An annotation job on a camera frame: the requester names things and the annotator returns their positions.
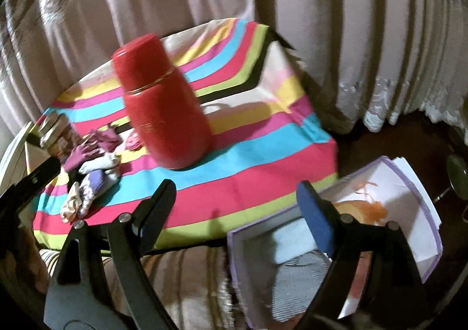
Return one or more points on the pink round coin purse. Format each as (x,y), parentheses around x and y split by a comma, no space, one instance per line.
(134,141)

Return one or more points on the dark round object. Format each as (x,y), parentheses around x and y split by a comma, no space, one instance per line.
(459,172)

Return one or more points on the light blue plush pouch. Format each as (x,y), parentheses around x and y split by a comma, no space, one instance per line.
(292,238)

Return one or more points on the person's left forearm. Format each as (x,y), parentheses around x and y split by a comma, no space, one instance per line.
(27,253)

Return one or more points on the colourful striped tablecloth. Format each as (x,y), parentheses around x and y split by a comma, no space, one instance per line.
(237,169)

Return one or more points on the black white checkered cloth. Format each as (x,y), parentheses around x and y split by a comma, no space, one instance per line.
(299,278)

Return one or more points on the mauve shiny cloth pouch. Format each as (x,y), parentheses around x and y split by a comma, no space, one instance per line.
(78,158)

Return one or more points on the lavender cardboard box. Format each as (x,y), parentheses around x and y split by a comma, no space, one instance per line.
(395,183)

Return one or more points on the white sock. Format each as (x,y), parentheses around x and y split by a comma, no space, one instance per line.
(102,162)

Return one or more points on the beige curtain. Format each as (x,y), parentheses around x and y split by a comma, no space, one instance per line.
(329,22)

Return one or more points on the cream printed cloth pouch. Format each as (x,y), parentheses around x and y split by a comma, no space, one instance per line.
(71,205)

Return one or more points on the red thermos flask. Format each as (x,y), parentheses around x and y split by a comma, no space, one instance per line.
(164,114)

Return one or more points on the orange organza bag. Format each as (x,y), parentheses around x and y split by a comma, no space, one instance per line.
(362,211)

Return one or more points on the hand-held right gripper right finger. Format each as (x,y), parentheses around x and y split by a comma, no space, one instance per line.
(316,218)

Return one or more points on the purple white patterned pouch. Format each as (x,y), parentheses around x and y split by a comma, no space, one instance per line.
(95,183)

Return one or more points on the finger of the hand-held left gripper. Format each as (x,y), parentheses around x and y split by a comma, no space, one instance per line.
(40,172)

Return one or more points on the gold lidded snack jar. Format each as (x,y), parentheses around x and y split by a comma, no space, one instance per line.
(55,129)

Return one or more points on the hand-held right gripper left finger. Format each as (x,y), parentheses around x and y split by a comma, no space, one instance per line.
(161,207)

